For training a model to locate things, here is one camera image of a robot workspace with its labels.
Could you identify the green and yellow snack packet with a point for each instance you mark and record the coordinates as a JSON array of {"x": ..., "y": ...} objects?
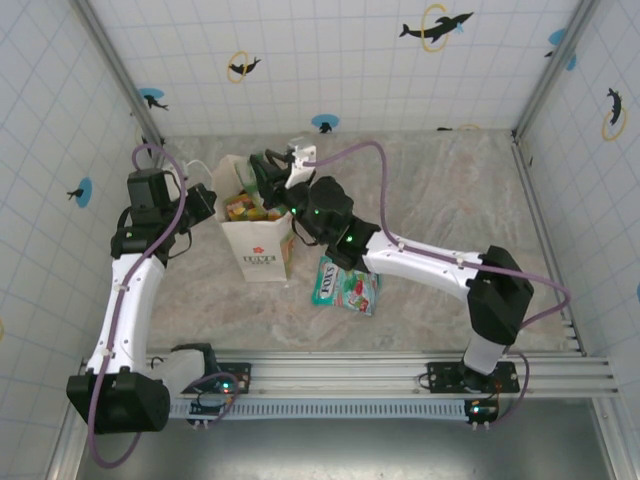
[{"x": 245, "y": 175}]

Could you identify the plain orange snack packet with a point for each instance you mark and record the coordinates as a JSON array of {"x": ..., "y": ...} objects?
[{"x": 275, "y": 214}]

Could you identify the white and orange snack packet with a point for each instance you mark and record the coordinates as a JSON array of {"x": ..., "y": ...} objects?
[{"x": 240, "y": 207}]

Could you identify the white paper bag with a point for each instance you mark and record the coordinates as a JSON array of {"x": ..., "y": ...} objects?
[{"x": 255, "y": 240}]

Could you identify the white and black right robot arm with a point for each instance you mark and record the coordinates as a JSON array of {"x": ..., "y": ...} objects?
[{"x": 425, "y": 265}]

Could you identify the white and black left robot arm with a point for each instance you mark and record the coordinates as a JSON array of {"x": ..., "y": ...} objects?
[{"x": 127, "y": 310}]

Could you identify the green Fox's candy bag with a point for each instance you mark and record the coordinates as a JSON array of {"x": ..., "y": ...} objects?
[{"x": 345, "y": 295}]

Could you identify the dolphin blue circle sticker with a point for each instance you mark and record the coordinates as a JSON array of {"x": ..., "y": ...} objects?
[
  {"x": 84, "y": 192},
  {"x": 325, "y": 122},
  {"x": 557, "y": 36},
  {"x": 150, "y": 95}
]

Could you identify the left controller board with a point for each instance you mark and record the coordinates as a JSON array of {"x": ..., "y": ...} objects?
[{"x": 204, "y": 410}]

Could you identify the controller board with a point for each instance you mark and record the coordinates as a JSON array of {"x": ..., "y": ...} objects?
[
  {"x": 482, "y": 411},
  {"x": 204, "y": 410}
]

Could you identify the grey metal panel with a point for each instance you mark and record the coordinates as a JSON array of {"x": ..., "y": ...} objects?
[{"x": 350, "y": 450}]

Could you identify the right controller board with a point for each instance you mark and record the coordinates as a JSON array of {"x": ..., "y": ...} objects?
[{"x": 482, "y": 411}]

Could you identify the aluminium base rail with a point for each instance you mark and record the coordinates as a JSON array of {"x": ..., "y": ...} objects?
[{"x": 340, "y": 370}]

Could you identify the aluminium left corner post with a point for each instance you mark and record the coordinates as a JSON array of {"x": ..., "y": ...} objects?
[{"x": 111, "y": 55}]

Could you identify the aluminium corner post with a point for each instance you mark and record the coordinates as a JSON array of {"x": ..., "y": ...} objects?
[
  {"x": 539, "y": 100},
  {"x": 111, "y": 55}
]

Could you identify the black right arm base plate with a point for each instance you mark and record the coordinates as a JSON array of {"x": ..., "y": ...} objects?
[{"x": 440, "y": 375}]

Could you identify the aluminium side rail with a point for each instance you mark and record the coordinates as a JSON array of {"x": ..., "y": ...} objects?
[{"x": 536, "y": 200}]

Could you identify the aluminium right corner post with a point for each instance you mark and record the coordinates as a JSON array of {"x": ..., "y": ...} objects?
[{"x": 539, "y": 100}]

